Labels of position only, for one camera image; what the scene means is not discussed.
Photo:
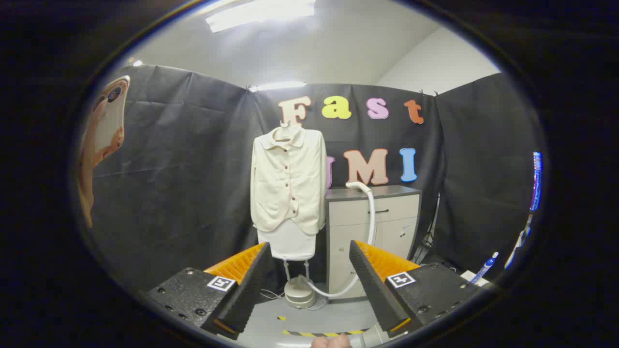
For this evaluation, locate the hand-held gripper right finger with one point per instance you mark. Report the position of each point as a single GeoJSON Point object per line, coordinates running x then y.
{"type": "Point", "coordinates": [372, 285]}

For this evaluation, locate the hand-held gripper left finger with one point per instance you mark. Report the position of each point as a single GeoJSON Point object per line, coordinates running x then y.
{"type": "Point", "coordinates": [249, 290]}

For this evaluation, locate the white garment steamer base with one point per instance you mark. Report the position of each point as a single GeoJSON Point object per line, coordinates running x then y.
{"type": "Point", "coordinates": [300, 295]}

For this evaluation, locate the white garment steamer wand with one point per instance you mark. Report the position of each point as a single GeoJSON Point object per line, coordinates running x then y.
{"type": "Point", "coordinates": [371, 212]}

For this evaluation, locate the cream button-up shirt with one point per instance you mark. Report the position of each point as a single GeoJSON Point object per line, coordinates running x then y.
{"type": "Point", "coordinates": [285, 193]}

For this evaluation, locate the white plastic clothes hanger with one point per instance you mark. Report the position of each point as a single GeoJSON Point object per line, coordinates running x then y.
{"type": "Point", "coordinates": [284, 125]}

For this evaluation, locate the white padded ironing form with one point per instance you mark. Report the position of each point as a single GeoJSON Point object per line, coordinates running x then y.
{"type": "Point", "coordinates": [290, 246]}

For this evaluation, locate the yellow black hazard tape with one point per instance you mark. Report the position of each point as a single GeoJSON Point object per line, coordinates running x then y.
{"type": "Point", "coordinates": [324, 333]}

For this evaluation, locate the grey-topped white cabinet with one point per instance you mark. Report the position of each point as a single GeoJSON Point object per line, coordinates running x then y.
{"type": "Point", "coordinates": [396, 208]}

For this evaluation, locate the blue marker pen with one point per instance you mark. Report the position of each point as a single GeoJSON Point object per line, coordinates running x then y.
{"type": "Point", "coordinates": [485, 268]}

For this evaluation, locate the lit computer monitor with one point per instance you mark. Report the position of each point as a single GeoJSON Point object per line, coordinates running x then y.
{"type": "Point", "coordinates": [537, 179]}

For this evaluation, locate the orange and white object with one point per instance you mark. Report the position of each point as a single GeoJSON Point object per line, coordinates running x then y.
{"type": "Point", "coordinates": [109, 121]}

